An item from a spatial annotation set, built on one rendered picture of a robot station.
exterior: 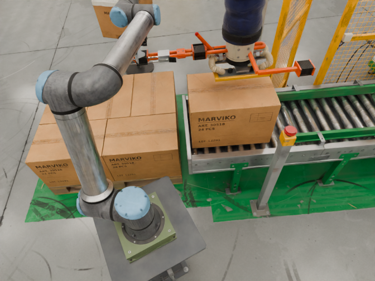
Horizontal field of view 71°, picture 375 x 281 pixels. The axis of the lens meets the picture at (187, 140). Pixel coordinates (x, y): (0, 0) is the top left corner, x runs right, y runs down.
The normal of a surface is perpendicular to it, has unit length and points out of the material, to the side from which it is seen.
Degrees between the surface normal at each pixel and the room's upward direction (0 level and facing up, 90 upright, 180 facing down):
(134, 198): 4
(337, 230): 0
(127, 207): 4
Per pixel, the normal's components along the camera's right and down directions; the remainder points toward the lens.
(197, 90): -0.05, -0.62
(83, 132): 0.75, 0.39
